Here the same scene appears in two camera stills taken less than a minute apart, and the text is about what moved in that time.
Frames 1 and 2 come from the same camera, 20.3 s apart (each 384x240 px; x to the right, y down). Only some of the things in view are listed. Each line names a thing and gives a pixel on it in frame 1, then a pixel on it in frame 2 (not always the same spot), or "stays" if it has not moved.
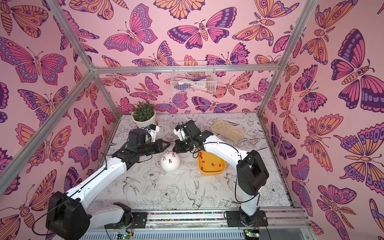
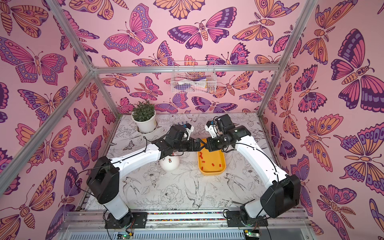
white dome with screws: (170, 161) stays
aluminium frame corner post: (74, 39) stays
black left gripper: (158, 143) to (192, 145)
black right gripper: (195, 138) to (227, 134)
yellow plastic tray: (209, 164) stays
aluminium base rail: (277, 219) stays
